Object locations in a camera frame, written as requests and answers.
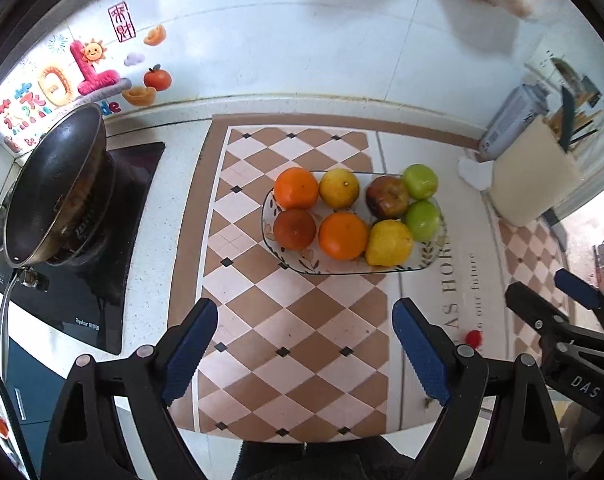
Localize red apple wall sticker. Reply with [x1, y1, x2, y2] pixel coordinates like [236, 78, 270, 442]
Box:
[142, 64, 173, 92]

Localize checkered table mat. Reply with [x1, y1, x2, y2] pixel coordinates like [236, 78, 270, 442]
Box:
[167, 115, 575, 443]

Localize black gas stove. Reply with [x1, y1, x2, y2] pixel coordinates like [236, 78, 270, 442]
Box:
[0, 140, 167, 356]

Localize black wok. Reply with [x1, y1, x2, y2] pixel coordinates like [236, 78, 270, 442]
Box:
[0, 104, 118, 373]

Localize dark handled knife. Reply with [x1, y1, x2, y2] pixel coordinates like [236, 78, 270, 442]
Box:
[559, 85, 577, 153]

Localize large ingot wall sticker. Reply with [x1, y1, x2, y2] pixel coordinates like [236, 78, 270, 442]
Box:
[121, 86, 159, 108]

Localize blue cabinet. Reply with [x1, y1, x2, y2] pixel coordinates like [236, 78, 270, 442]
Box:
[4, 337, 68, 428]

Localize red seal wall sticker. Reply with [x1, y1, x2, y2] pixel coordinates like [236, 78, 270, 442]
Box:
[108, 2, 128, 44]

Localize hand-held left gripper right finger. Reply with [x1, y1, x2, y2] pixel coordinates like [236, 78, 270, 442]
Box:
[391, 297, 567, 480]

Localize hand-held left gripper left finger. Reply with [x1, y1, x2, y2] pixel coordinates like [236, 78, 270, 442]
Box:
[40, 297, 219, 480]

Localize bundle of wooden chopsticks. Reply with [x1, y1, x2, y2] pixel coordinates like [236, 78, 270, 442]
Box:
[544, 107, 604, 153]

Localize grey spray can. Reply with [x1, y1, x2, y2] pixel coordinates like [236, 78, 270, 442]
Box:
[478, 84, 551, 162]

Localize yellow round citrus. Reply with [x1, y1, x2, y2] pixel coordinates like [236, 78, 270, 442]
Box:
[319, 168, 359, 210]

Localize dark red orange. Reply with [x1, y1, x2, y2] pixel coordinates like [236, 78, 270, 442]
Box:
[273, 208, 317, 252]

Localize yellow lemon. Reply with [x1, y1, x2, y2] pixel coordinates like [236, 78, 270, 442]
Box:
[365, 219, 414, 267]

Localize red-brown apple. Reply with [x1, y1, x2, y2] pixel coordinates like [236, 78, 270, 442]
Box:
[365, 174, 411, 220]

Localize cream utensil holder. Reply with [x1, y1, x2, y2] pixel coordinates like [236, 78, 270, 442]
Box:
[490, 114, 586, 229]

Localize person's dark trouser legs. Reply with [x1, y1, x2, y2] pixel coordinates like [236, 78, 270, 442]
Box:
[236, 434, 419, 480]

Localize colourful letters wall sticker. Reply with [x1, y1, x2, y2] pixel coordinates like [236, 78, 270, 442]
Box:
[0, 35, 132, 153]

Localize white tissue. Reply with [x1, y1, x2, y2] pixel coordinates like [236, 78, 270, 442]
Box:
[457, 156, 498, 191]

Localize green apple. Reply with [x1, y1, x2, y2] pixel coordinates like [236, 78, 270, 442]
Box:
[401, 163, 439, 200]
[404, 200, 442, 242]

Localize floral oval plate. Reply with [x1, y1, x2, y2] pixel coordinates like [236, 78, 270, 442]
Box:
[260, 172, 451, 276]

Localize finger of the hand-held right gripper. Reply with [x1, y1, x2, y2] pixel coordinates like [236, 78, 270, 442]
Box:
[553, 268, 604, 333]
[504, 281, 572, 332]

